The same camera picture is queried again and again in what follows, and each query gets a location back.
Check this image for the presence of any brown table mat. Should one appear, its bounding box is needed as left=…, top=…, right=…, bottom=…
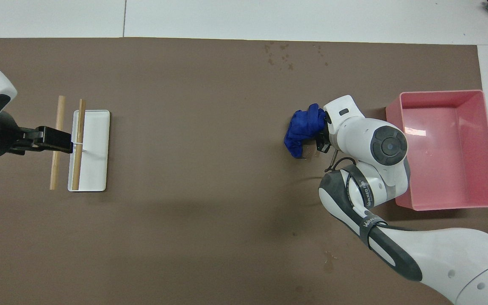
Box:
left=0, top=37, right=488, bottom=305

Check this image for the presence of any white towel rack base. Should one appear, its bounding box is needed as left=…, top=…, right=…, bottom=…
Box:
left=67, top=110, right=111, bottom=192

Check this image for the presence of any pink plastic bin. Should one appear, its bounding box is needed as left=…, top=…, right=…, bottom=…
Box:
left=385, top=89, right=488, bottom=211

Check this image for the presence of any blue cloth towel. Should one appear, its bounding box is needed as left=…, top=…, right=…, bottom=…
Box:
left=283, top=103, right=327, bottom=159

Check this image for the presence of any wooden rack rod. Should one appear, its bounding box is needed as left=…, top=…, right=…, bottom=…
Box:
left=72, top=99, right=87, bottom=191
left=50, top=95, right=66, bottom=190

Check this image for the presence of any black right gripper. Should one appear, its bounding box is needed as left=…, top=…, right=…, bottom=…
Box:
left=315, top=109, right=333, bottom=154

